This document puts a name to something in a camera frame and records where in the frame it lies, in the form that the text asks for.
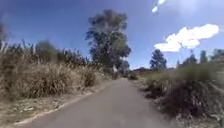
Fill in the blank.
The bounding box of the large leafy tree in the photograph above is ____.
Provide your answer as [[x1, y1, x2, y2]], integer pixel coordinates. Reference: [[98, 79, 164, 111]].
[[85, 9, 132, 75]]

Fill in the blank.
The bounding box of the grey asphalt path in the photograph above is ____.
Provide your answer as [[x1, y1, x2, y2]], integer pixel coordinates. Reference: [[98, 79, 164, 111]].
[[20, 77, 181, 128]]

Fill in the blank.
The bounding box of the dark conifer tree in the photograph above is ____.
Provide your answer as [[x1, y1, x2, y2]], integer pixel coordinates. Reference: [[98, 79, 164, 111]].
[[149, 48, 168, 72]]

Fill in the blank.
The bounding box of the tall dry grass bank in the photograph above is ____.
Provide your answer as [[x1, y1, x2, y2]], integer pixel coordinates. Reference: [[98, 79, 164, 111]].
[[0, 39, 113, 101]]

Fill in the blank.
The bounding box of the dark brush bank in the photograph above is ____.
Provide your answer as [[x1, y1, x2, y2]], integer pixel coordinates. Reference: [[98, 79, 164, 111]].
[[128, 61, 224, 128]]

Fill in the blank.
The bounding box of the dry grass verge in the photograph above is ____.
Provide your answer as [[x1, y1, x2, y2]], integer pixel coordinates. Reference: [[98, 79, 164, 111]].
[[0, 78, 116, 128]]

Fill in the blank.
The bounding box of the group of distant trees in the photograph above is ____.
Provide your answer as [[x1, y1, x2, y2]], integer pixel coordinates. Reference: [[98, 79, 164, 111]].
[[175, 48, 224, 68]]

